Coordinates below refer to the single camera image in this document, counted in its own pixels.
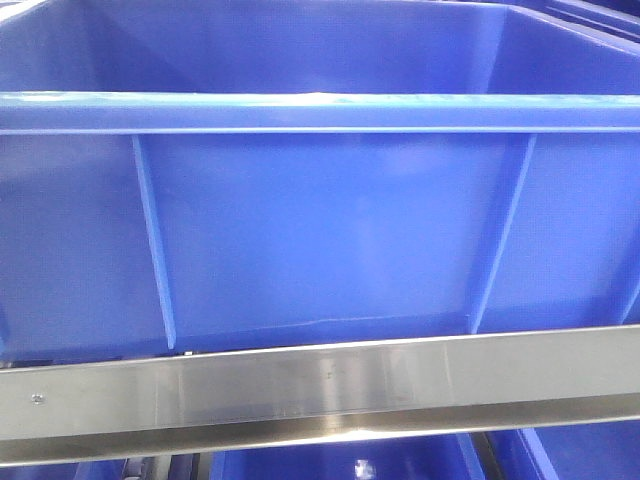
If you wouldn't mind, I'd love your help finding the large blue plastic box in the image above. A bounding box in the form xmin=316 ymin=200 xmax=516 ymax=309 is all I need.
xmin=1 ymin=1 xmax=639 ymax=364

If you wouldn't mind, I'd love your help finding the lower blue bin centre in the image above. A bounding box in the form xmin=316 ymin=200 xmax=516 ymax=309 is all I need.
xmin=210 ymin=434 xmax=485 ymax=479

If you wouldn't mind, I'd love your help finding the blue bin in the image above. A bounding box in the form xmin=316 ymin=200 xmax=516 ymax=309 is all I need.
xmin=210 ymin=434 xmax=485 ymax=479
xmin=488 ymin=421 xmax=639 ymax=480

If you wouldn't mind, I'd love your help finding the front steel rack bar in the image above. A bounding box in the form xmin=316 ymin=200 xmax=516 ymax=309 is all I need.
xmin=1 ymin=325 xmax=639 ymax=466

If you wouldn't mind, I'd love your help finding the lower blue bin right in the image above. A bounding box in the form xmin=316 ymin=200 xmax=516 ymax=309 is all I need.
xmin=488 ymin=421 xmax=639 ymax=480

